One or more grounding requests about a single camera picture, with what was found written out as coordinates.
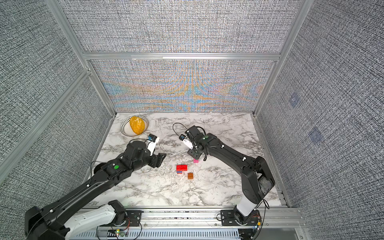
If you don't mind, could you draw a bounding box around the white slotted cable duct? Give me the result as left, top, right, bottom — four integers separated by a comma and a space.
71, 229, 241, 240

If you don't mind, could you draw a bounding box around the aluminium front rail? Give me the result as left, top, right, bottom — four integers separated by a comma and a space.
65, 205, 308, 233

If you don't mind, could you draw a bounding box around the yellow orange sponge ball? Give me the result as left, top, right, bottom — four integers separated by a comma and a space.
130, 116, 146, 135

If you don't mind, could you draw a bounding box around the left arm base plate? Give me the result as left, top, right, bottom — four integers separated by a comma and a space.
121, 210, 143, 228

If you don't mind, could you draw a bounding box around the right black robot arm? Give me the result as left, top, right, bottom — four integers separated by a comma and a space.
185, 126, 276, 218

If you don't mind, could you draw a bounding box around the red long lego brick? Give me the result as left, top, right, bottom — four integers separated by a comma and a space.
176, 165, 188, 172

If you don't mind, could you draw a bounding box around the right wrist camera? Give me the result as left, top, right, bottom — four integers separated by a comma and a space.
179, 134, 194, 150

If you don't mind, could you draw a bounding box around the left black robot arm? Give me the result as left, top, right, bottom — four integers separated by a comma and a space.
25, 141, 167, 240

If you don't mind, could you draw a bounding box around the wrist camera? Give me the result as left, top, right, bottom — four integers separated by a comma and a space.
179, 134, 194, 150
147, 134, 160, 156

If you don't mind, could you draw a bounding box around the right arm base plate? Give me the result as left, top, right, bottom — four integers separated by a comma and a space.
219, 210, 262, 227

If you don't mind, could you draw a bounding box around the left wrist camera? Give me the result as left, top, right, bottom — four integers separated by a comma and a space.
147, 134, 160, 156

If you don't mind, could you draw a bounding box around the striped white bowl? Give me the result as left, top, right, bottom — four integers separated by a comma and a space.
120, 115, 149, 137

